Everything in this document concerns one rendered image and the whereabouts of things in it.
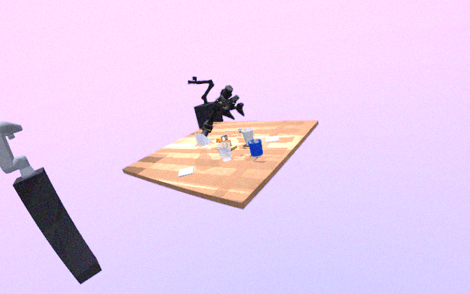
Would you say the white flat square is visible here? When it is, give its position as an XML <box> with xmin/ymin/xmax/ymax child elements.
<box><xmin>266</xmin><ymin>136</ymin><xmax>278</xmax><ymax>143</ymax></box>
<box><xmin>178</xmin><ymin>167</ymin><xmax>194</xmax><ymax>177</ymax></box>

